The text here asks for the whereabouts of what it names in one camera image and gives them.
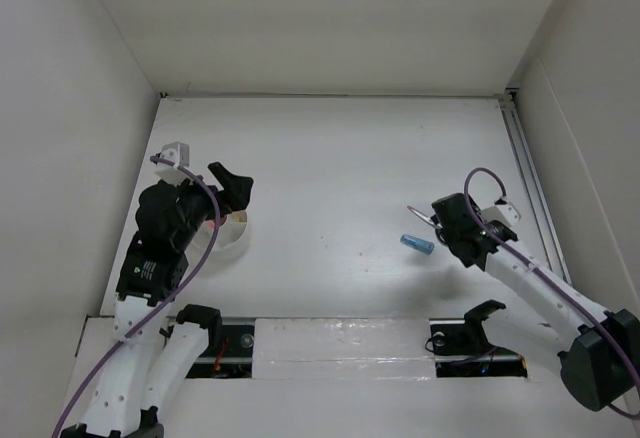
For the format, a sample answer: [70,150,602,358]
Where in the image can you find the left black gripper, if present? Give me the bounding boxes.
[168,161,252,248]

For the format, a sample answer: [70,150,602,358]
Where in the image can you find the blue correction tape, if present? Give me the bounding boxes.
[400,234,435,255]

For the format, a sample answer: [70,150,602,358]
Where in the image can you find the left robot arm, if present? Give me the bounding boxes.
[52,155,254,437]

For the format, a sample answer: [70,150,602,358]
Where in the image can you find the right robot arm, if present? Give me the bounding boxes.
[428,192,639,411]

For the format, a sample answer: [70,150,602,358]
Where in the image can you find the white divided round container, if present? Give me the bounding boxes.
[186,211,251,275]

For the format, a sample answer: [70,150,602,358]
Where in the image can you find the black handled scissors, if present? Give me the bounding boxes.
[406,205,447,247]

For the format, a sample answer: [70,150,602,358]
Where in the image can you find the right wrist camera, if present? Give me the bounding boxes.
[480,197,522,228]

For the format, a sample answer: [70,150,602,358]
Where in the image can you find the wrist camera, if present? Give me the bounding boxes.
[151,141,190,186]
[480,197,522,228]

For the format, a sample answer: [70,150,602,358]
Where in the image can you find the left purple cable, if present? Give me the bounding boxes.
[49,155,224,438]

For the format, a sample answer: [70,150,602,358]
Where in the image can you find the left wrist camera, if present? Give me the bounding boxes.
[151,141,190,186]

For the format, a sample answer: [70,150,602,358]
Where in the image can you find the aluminium rail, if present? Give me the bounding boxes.
[495,87,573,286]

